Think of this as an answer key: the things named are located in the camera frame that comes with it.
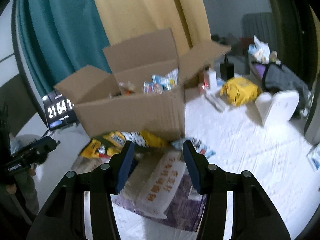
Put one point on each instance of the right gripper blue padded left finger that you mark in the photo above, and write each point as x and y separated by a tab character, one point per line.
120	166

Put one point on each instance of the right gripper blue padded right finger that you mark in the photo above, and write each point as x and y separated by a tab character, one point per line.
197	167

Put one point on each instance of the white orange-lettered snack bag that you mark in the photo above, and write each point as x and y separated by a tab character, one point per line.
153	184

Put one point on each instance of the yellow black snack bag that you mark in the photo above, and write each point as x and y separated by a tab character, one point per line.
111	143

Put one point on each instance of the purple snack bag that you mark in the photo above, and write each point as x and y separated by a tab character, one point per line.
184	212

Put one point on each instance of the tablet showing clock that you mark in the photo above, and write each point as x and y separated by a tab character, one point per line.
59	110

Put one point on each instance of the brown cardboard box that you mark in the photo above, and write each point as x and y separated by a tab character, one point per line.
116	102

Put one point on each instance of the white charger with red light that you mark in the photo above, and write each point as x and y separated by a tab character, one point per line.
208	78

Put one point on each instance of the blue white snack packets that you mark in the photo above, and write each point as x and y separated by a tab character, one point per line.
160	84

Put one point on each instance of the grey cloth bag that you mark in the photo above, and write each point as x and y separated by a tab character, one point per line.
280	78

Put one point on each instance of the tissue pack on bag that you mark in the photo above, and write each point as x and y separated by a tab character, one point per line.
261	53

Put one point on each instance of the teal curtain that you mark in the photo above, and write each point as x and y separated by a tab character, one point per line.
58	37

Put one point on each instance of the yellow curtain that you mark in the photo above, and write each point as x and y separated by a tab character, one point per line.
124	19

